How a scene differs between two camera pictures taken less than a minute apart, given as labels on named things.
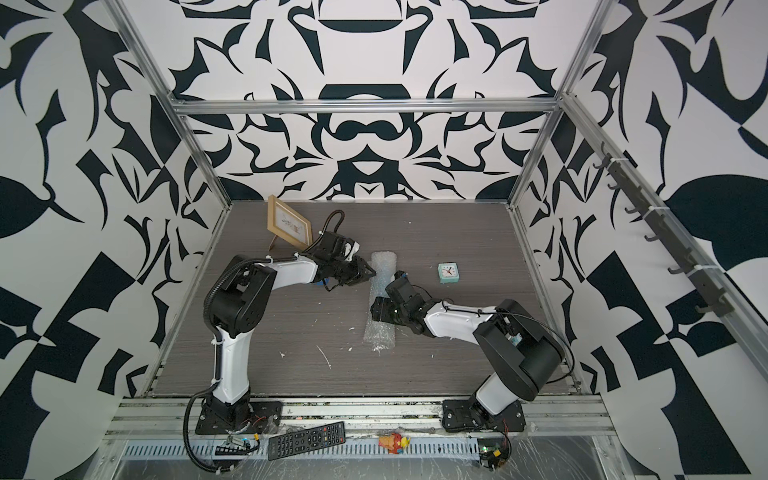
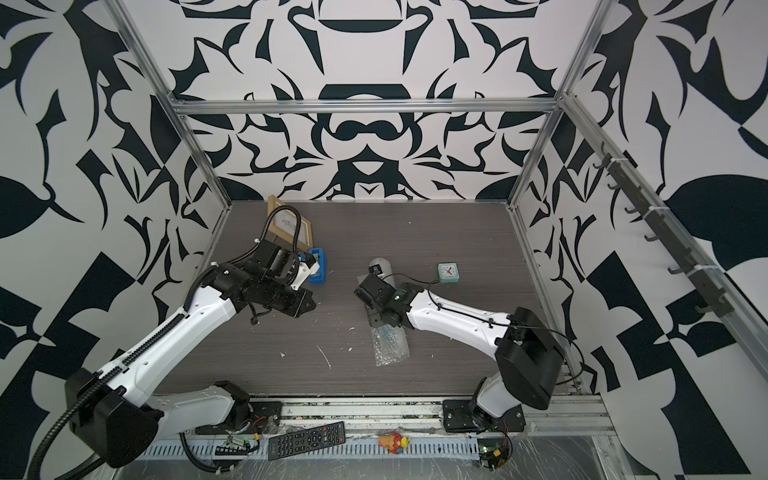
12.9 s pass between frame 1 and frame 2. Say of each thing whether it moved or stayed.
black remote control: stayed
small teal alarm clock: stayed
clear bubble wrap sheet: moved
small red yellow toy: stayed
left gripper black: moved
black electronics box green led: stayed
